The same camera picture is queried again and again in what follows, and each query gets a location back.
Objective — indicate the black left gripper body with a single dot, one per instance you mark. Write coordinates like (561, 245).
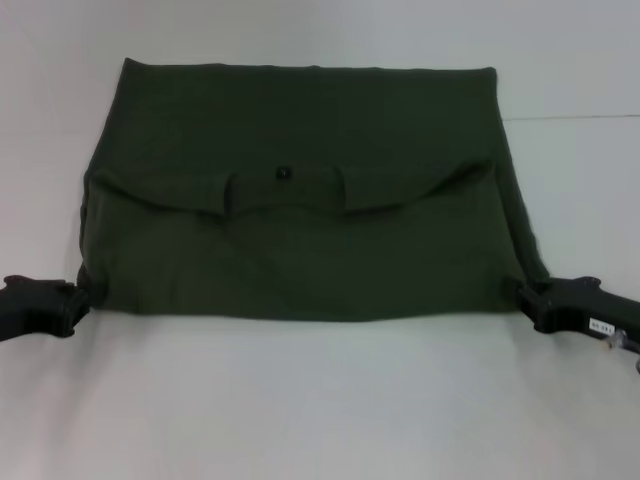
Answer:
(30, 310)

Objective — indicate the dark green FREE t-shirt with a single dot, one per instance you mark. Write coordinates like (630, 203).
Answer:
(300, 200)

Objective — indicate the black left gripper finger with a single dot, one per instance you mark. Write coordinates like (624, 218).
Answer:
(72, 295)
(75, 322)

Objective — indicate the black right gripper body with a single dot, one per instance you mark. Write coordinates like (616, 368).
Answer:
(590, 310)

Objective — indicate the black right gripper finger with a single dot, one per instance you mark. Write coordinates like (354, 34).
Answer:
(542, 290)
(530, 305)

